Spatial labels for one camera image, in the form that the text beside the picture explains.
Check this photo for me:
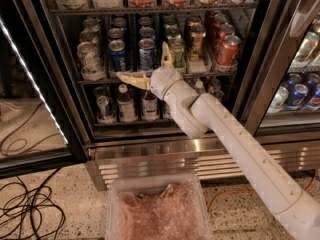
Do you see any blue pepsi can left front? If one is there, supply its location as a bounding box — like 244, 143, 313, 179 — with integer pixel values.
108, 40, 130, 72

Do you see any blue pepsi can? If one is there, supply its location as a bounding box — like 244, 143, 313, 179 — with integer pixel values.
138, 38, 155, 71
108, 40, 130, 72

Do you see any clear plastic bin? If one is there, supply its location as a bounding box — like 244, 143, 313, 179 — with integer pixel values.
105, 174, 213, 240

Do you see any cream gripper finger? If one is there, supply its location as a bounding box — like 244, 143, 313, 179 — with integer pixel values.
116, 72, 151, 90
161, 42, 173, 67

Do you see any white green can front left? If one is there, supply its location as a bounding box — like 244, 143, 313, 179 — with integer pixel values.
77, 42, 103, 74

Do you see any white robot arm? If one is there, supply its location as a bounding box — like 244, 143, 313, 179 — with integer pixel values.
116, 51, 320, 240

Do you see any brown drink bottle left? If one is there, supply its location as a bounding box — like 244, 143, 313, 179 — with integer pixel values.
117, 84, 137, 122

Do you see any brown can bottom right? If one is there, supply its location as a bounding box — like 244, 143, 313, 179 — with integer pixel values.
207, 78, 224, 102

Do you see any brown drink bottle middle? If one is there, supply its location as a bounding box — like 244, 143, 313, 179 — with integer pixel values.
141, 91, 159, 121

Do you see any orange cable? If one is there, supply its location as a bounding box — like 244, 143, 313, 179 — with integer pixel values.
207, 169, 318, 214

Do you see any clear water bottle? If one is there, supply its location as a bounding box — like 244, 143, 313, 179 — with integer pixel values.
194, 80, 206, 95

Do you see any black cable bundle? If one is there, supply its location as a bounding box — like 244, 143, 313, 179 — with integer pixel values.
0, 167, 67, 240

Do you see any small blue can bottom shelf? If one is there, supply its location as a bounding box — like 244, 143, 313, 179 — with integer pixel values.
97, 96, 114, 120

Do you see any open glass fridge door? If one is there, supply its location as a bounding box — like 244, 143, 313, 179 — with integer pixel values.
0, 0, 88, 178

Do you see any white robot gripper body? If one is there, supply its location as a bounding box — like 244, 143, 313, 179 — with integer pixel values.
150, 67, 182, 100

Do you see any steel fridge bottom grille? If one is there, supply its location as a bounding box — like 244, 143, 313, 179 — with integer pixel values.
86, 138, 320, 191

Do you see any red can front right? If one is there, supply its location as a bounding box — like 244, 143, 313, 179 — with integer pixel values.
216, 35, 241, 66

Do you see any brown drink bottle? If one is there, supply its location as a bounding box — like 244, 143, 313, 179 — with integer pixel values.
141, 91, 159, 121
117, 84, 137, 122

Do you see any right glass fridge door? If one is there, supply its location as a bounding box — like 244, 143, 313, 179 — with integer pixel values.
233, 0, 320, 139

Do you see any brown gold can front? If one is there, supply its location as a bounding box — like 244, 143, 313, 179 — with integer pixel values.
188, 25, 206, 61

